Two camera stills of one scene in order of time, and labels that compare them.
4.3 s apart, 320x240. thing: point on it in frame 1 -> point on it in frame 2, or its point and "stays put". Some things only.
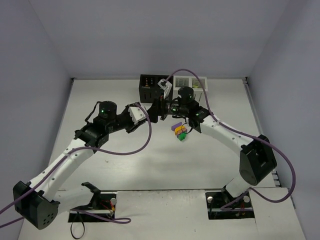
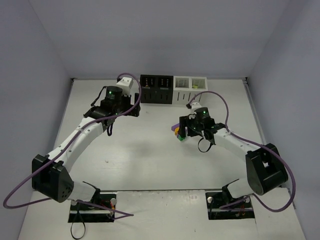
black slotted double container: x=149 y=88 stays put
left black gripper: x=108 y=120 -> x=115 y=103
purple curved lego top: x=176 y=125 stays put
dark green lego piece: x=182 y=136 stays put
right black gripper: x=163 y=108 -> x=184 y=125
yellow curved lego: x=178 y=129 stays put
